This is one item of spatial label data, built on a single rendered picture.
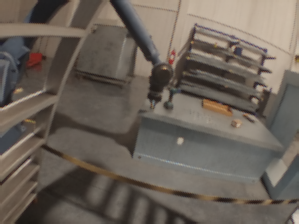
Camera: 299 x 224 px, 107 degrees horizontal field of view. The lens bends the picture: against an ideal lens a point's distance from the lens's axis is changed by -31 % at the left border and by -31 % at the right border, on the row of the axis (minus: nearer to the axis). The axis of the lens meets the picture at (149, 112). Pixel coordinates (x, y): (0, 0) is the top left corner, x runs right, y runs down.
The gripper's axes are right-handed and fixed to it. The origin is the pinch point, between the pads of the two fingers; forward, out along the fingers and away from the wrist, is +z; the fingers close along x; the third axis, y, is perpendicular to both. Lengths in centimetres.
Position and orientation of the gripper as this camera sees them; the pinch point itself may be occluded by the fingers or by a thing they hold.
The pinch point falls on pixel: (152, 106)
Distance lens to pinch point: 148.7
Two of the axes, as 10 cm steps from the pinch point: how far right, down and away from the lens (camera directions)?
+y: -2.0, 5.2, -8.3
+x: 9.6, 2.6, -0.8
